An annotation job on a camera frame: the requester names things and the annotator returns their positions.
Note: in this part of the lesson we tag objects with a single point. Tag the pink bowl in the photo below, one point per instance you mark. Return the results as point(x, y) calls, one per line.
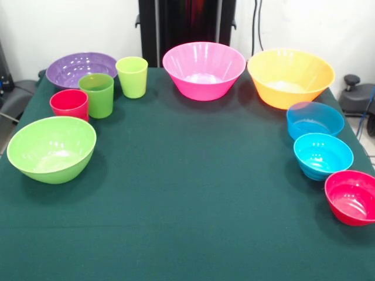
point(202, 87)

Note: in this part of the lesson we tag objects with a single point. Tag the dark green table cloth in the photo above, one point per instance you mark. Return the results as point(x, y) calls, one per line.
point(187, 205)

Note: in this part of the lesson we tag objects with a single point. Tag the light green cup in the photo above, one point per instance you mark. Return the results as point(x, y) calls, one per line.
point(132, 85)

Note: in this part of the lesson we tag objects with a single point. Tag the dark green cup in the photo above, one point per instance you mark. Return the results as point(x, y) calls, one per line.
point(99, 102)

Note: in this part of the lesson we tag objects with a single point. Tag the orange bowl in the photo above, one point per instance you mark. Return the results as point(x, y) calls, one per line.
point(287, 98)

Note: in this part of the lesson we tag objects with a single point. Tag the red cup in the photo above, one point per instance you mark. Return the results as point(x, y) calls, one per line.
point(68, 108)

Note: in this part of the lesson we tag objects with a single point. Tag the translucent blue bowl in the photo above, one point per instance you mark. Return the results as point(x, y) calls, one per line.
point(316, 117)

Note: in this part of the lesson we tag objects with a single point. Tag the turquoise bowl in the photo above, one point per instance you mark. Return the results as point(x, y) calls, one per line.
point(322, 158)

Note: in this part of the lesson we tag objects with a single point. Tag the purple bowl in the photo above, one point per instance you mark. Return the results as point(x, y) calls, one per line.
point(67, 73)

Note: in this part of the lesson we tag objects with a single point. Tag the green bowl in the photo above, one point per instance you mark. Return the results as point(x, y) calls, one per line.
point(49, 158)

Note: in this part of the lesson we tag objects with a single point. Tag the red bowl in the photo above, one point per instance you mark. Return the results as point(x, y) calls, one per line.
point(351, 199)

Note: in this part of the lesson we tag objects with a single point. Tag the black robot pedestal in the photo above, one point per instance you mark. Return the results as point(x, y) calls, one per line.
point(150, 29)

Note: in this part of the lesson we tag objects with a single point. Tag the dark grey pedestal leg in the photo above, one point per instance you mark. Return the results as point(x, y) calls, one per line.
point(17, 96)
point(357, 99)

